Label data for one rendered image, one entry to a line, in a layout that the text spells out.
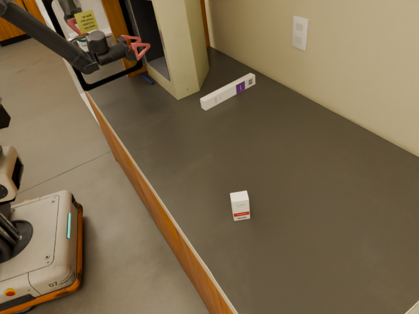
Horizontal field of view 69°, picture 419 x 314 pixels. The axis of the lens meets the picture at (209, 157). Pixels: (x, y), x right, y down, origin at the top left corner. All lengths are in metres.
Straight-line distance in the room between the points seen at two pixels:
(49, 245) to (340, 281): 1.52
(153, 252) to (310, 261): 1.32
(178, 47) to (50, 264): 1.26
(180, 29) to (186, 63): 0.14
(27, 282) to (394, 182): 1.67
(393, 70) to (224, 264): 0.73
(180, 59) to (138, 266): 1.23
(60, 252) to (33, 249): 0.16
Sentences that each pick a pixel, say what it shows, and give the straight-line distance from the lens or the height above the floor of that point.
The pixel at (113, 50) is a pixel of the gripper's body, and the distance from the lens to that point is 1.31.
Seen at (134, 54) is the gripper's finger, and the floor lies 1.16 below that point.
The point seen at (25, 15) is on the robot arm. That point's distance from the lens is 1.15.
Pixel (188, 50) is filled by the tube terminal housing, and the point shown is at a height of 1.13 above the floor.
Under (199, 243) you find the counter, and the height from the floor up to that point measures 0.94.
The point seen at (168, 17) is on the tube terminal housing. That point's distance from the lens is 1.21.
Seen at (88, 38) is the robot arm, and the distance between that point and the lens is 1.26.
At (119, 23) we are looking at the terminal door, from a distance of 1.48.
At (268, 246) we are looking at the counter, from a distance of 0.80.
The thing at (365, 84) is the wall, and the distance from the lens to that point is 1.13.
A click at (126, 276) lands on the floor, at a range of 1.95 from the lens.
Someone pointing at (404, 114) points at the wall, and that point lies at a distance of 1.09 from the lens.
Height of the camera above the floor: 1.63
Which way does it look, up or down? 42 degrees down
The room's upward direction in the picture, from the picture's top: 10 degrees counter-clockwise
